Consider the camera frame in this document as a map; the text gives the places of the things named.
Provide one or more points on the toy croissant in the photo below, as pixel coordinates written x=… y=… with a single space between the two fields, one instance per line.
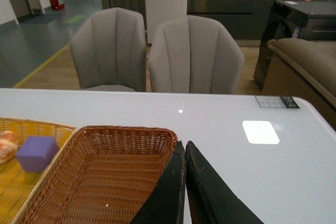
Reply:
x=9 y=145

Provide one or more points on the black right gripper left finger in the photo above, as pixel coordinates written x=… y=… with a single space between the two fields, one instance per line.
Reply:
x=166 y=202

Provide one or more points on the beige sofa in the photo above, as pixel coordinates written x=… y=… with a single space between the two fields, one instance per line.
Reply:
x=305 y=69

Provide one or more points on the right grey upholstered chair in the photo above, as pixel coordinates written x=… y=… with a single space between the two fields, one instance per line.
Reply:
x=194 y=54

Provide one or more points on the grey upholstered chair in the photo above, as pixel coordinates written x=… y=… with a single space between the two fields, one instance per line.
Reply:
x=194 y=54
x=109 y=51

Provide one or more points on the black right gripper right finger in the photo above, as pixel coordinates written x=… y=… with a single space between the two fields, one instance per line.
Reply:
x=210 y=199

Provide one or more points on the black washing machine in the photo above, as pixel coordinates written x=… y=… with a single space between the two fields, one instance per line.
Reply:
x=308 y=20

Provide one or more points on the purple foam cube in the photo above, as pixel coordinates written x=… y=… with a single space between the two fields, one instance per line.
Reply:
x=36 y=153

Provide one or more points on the brown wicker basket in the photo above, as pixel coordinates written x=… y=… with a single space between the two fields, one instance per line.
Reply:
x=103 y=174

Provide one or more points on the table label sticker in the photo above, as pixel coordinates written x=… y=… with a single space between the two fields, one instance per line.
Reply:
x=276 y=102

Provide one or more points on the left grey upholstered chair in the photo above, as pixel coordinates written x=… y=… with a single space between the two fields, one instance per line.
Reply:
x=109 y=51

